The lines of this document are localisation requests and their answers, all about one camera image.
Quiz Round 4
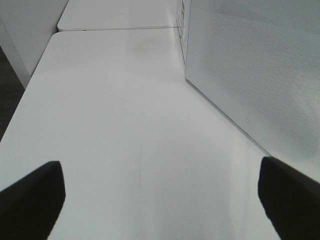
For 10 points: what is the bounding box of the white microwave door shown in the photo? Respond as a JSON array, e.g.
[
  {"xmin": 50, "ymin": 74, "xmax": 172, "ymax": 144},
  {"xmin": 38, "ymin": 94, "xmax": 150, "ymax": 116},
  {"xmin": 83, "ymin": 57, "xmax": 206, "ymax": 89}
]
[{"xmin": 184, "ymin": 0, "xmax": 320, "ymax": 176}]

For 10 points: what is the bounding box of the white microwave oven body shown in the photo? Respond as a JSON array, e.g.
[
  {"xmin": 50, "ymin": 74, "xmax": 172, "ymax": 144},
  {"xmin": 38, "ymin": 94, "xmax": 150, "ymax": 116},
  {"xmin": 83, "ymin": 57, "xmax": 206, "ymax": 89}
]
[{"xmin": 176, "ymin": 0, "xmax": 192, "ymax": 64}]

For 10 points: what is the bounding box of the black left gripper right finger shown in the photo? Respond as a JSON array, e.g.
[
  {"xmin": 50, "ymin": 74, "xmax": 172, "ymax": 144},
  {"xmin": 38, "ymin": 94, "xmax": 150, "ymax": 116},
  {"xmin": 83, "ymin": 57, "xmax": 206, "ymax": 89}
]
[{"xmin": 257, "ymin": 156, "xmax": 320, "ymax": 240}]

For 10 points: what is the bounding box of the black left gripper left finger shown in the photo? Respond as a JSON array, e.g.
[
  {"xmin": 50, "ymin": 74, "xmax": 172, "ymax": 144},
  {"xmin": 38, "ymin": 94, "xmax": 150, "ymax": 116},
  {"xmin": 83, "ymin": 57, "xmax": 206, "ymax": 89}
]
[{"xmin": 0, "ymin": 161, "xmax": 66, "ymax": 240}]

